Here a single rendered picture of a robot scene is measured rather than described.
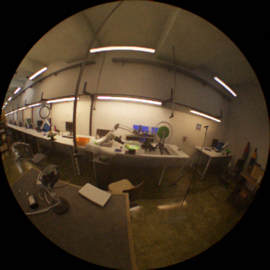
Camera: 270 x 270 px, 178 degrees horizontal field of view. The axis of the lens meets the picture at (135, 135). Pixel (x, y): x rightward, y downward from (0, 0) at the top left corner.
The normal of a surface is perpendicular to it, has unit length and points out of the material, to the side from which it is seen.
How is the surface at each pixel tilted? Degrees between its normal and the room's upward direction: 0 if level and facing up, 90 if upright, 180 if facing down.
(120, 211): 0
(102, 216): 0
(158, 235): 0
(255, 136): 90
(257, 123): 90
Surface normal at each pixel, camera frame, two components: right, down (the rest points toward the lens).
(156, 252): 0.11, -0.97
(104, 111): 0.02, 0.22
